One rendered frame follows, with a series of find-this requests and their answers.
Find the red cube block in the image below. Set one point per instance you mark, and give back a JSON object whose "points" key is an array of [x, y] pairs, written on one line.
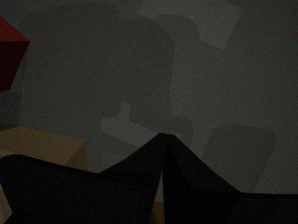
{"points": [[13, 45]]}

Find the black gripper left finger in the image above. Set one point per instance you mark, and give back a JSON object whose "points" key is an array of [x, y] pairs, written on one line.
{"points": [[122, 194]]}

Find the tan board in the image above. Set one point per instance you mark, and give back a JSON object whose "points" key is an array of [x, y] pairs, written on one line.
{"points": [[64, 150]]}

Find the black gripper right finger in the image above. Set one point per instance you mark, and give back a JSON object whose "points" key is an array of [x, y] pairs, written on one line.
{"points": [[194, 194]]}

